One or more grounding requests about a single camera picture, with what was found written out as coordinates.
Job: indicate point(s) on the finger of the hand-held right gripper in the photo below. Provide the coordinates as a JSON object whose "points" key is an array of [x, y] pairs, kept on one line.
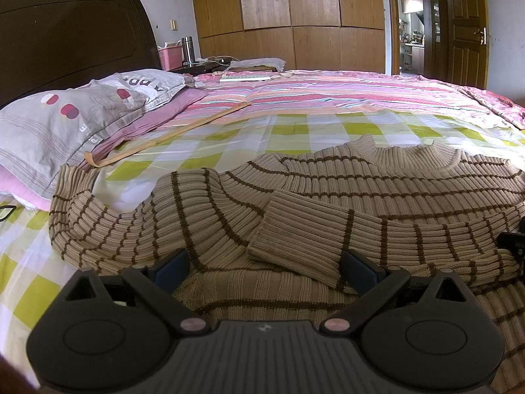
{"points": [[512, 241]]}

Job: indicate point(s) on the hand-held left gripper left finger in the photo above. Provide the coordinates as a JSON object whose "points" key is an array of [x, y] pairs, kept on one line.
{"points": [[173, 267]]}

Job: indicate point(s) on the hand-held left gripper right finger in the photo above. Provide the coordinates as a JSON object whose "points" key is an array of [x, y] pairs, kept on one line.
{"points": [[361, 271]]}

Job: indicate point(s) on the beige brown striped sweater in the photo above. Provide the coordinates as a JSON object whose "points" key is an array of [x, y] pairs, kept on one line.
{"points": [[311, 197]]}

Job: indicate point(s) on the bamboo back scratcher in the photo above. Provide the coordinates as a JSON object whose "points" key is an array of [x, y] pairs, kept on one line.
{"points": [[172, 131]]}

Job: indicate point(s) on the pink floral blanket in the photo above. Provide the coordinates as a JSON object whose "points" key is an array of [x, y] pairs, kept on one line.
{"points": [[498, 102]]}

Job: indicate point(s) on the pink pillow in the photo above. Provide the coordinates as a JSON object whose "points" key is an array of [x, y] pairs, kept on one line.
{"points": [[164, 108]]}

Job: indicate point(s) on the green white checked bedsheet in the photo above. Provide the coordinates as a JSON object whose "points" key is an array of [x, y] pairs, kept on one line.
{"points": [[262, 135]]}

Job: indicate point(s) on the grey printed pillow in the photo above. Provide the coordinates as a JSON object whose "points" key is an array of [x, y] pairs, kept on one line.
{"points": [[69, 119]]}

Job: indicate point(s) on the pink striped quilt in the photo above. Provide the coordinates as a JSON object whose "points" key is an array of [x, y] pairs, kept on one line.
{"points": [[328, 92]]}

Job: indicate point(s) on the dark nightstand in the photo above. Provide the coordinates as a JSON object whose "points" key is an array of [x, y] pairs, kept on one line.
{"points": [[197, 67]]}

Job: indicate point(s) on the white book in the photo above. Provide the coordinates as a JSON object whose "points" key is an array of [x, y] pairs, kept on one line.
{"points": [[246, 76]]}

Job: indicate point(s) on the pink plastic basket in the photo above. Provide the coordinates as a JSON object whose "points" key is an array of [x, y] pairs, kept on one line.
{"points": [[170, 56]]}

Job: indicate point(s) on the steel thermos bottle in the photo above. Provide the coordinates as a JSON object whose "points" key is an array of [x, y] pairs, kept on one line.
{"points": [[188, 49]]}

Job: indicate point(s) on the folded grey cloth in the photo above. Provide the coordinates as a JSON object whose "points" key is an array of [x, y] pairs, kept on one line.
{"points": [[256, 64]]}

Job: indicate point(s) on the brown wooden door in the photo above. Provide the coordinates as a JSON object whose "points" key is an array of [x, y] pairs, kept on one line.
{"points": [[463, 24]]}

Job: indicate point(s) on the dark wooden headboard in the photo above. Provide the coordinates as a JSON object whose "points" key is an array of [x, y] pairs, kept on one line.
{"points": [[69, 41]]}

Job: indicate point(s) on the wooden wardrobe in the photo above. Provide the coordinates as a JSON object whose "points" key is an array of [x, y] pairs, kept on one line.
{"points": [[293, 16]]}

